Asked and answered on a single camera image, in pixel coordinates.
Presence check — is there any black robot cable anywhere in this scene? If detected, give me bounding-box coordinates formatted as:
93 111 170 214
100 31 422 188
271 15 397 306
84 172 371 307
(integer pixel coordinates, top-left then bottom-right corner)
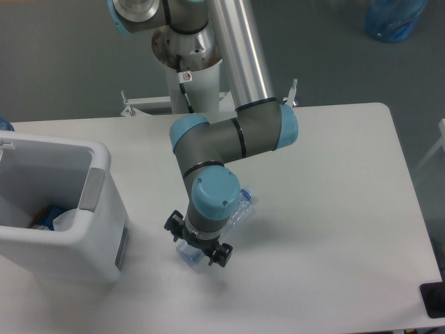
175 54 195 114

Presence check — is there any white trash can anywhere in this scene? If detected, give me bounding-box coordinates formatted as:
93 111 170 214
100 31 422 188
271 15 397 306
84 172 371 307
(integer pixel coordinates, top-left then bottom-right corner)
1 131 129 283

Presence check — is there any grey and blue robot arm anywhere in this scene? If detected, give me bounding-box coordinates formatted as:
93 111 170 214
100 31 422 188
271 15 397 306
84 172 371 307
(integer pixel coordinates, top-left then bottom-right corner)
108 1 298 267

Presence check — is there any clear plastic water bottle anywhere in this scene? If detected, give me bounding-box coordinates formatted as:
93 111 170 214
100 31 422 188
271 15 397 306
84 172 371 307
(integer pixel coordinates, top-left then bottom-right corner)
176 188 253 268

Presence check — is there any white furniture leg right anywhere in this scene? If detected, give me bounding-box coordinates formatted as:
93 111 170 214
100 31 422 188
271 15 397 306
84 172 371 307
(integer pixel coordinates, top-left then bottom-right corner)
414 118 444 172

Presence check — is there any white plastic pouch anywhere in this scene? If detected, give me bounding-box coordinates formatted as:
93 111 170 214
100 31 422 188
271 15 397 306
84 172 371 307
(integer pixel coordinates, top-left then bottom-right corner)
53 209 76 232

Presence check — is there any blue object at left edge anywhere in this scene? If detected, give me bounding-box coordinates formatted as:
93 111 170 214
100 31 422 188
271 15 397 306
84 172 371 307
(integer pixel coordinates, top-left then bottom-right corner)
0 117 15 132

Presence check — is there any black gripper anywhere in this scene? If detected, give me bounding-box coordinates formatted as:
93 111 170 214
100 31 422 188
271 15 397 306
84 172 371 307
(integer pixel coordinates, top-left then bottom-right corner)
164 210 233 267

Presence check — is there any blue packaging in trash can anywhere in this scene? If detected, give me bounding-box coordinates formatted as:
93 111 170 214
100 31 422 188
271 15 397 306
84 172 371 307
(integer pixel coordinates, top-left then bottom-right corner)
29 205 65 231

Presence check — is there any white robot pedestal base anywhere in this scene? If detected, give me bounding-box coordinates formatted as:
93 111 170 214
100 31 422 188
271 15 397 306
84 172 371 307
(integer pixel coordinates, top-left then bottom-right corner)
120 58 300 117

